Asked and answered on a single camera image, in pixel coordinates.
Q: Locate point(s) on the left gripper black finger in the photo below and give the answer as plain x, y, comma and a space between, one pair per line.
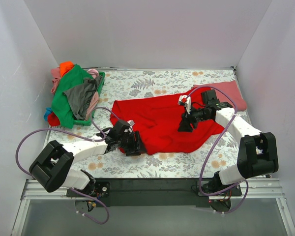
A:
133, 151
139, 145

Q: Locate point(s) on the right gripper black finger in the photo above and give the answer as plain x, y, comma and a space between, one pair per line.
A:
185, 125
195, 120

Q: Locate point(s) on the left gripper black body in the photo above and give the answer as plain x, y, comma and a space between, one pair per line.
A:
133, 144

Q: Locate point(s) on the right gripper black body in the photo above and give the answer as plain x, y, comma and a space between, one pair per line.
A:
187, 119

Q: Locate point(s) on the red t-shirt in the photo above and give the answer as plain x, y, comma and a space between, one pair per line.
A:
157, 120

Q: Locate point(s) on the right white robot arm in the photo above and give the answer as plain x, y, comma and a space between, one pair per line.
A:
257, 153

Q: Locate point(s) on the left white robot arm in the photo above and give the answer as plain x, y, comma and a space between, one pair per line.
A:
52, 168

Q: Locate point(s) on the folded pink t-shirt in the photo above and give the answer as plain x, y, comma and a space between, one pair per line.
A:
229, 88

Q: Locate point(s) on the floral patterned table mat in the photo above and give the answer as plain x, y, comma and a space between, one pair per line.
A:
214, 155

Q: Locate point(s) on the grey t-shirt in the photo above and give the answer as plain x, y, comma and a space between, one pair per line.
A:
83, 97

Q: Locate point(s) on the green t-shirt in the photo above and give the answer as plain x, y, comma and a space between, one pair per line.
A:
59, 104

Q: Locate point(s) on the red garment in pile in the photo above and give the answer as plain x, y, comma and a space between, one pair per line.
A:
53, 120

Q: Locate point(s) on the blue t-shirt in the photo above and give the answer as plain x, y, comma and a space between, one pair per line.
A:
47, 113

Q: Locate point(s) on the orange t-shirt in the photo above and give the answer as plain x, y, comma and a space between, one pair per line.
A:
64, 67

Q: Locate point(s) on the pink t-shirt in pile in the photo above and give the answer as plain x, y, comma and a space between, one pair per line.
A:
56, 79

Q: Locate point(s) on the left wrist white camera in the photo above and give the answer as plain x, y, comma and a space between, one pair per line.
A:
131, 124

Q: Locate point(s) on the wrist white camera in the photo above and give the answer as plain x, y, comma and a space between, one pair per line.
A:
131, 124
185, 101

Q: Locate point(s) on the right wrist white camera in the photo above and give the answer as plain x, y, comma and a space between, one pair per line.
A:
185, 101

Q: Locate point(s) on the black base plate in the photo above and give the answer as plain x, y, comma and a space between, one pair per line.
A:
133, 192

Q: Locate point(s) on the aluminium frame rail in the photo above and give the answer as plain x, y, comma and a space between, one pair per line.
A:
258, 188

